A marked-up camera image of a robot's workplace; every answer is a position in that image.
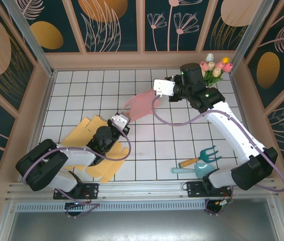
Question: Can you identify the pink paper box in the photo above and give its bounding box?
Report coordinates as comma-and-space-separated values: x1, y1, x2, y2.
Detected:
122, 89, 162, 123

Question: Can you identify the yellow paper box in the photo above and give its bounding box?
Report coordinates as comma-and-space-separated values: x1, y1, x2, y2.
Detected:
61, 115, 130, 184

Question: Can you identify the artificial tulip bouquet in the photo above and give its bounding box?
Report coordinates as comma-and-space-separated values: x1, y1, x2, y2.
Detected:
199, 52, 234, 87

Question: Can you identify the teal garden trowel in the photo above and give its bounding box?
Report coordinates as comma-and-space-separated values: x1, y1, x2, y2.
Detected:
171, 162, 215, 179

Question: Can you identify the grey metal sheet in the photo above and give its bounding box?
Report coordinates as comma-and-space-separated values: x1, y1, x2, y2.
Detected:
0, 210, 284, 241

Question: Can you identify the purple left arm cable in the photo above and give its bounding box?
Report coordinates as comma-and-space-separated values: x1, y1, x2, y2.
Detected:
23, 130, 132, 218

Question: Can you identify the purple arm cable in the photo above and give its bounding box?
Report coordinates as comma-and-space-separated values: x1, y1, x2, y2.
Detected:
152, 94, 284, 216
23, 130, 132, 218

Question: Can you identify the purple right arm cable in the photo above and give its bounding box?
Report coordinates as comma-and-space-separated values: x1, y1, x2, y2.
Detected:
152, 94, 284, 216

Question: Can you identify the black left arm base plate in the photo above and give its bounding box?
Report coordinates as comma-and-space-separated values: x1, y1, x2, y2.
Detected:
53, 182, 99, 200

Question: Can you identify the aluminium mounting rail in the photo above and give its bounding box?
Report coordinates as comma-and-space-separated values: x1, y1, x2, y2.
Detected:
5, 178, 280, 201

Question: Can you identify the aluminium table edge rail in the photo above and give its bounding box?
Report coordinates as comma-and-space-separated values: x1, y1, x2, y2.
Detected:
229, 72, 268, 179
19, 71, 57, 182

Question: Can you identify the aluminium frame post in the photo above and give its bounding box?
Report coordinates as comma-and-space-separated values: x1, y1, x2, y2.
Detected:
229, 0, 275, 76
3, 0, 57, 77

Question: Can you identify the teal garden rake wooden handle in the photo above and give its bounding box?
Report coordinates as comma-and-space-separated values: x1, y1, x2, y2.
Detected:
178, 145, 222, 168

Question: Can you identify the black round cable hub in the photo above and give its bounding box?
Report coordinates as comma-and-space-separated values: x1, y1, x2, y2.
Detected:
205, 199, 234, 216
65, 201, 82, 218

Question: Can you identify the slotted grey cable duct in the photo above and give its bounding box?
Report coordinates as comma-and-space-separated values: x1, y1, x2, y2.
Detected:
15, 200, 270, 213

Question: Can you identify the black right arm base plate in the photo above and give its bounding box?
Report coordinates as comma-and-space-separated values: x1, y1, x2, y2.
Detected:
186, 180, 233, 199

